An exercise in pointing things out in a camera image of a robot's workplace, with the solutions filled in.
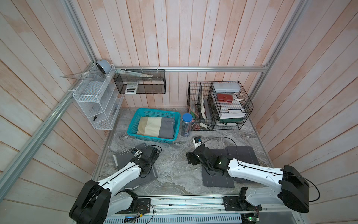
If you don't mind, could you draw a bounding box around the dark grey checked pillowcase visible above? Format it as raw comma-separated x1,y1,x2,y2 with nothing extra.
222,146,259,188
201,148,235,189

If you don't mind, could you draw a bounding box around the plain grey pillowcase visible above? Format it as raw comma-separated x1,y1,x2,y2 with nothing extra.
113,143,158,189

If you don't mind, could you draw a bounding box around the beige grey striped pillowcase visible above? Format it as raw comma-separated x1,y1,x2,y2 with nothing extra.
136,117,175,139

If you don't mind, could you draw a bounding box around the teal plastic basket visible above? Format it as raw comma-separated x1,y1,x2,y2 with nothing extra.
127,108,181,144

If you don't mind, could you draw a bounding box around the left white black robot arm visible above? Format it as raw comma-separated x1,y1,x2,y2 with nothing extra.
69,145,162,224

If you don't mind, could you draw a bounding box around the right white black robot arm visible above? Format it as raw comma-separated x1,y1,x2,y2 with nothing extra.
186,141,313,213

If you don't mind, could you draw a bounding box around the blue lid pen cup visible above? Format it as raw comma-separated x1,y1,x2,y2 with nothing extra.
181,113,193,137

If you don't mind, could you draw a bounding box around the white book stack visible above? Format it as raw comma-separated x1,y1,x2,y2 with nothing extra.
219,109,246,119

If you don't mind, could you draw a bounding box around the red wallet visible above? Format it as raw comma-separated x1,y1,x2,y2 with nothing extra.
217,93,233,103

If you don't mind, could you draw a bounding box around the white calculator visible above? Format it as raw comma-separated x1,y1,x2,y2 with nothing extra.
125,82,139,94

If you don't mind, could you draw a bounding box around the white tape roll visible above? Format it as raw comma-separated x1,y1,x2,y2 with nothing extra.
233,92,244,101

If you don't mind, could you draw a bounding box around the white pencil case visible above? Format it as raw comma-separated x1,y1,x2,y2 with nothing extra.
213,83,241,93

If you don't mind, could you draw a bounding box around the clear triangle ruler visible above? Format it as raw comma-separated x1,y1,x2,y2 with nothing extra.
60,70,106,82

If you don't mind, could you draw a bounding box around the grey round tape roll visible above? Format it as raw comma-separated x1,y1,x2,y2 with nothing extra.
96,59,112,75

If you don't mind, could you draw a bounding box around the aluminium mounting rail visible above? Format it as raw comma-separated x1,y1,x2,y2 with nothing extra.
95,192,293,218

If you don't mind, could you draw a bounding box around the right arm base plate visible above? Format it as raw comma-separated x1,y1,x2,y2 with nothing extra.
222,196,262,211

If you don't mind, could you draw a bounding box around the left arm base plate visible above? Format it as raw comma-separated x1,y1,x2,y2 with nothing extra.
116,198,151,214

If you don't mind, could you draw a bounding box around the black wire desk organizer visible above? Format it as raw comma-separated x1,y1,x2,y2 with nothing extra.
187,81,254,131

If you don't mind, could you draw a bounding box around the black wire wall basket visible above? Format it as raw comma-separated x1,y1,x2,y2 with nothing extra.
114,69,167,94

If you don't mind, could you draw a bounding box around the white wire wall shelf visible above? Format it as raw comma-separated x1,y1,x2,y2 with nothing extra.
73,65,123,130

